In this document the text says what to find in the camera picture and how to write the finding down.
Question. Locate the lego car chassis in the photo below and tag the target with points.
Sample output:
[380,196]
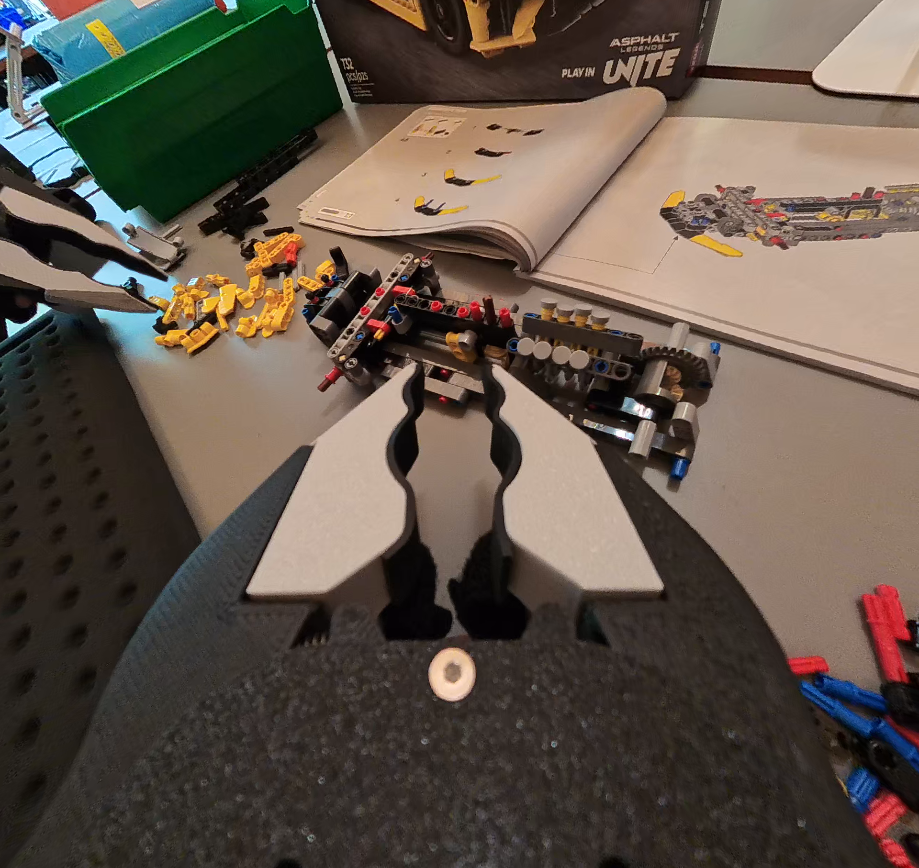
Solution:
[574,340]

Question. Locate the black lego frame piece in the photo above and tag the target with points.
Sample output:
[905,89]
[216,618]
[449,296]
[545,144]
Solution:
[251,182]

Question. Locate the grey lego piece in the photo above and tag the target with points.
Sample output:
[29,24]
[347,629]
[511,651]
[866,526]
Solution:
[154,243]

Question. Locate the pile of small lego pins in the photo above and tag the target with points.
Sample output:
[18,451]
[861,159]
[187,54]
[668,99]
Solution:
[887,624]

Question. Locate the red lego connector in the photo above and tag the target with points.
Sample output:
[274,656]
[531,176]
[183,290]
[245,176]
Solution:
[291,252]

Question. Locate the light blue wrapped package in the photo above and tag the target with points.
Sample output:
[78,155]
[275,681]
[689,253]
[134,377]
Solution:
[122,21]

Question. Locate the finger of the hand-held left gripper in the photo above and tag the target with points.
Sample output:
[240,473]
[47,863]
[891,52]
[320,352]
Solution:
[43,218]
[72,286]

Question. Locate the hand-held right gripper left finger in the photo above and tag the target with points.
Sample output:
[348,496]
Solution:
[337,516]

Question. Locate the white stand base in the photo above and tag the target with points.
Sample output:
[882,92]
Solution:
[876,57]

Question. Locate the green plastic bin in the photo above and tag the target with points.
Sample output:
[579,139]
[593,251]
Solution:
[201,114]

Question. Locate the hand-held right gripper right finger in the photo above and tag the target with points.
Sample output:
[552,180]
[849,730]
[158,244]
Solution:
[574,516]

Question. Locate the lego set box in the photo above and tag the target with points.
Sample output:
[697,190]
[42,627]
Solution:
[402,57]

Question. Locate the pile of yellow lego pieces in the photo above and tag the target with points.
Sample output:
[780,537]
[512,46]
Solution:
[269,308]

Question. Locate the white instruction booklet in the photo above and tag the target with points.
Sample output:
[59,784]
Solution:
[790,308]

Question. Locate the white metal bracket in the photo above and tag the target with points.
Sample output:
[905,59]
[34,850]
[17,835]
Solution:
[16,78]

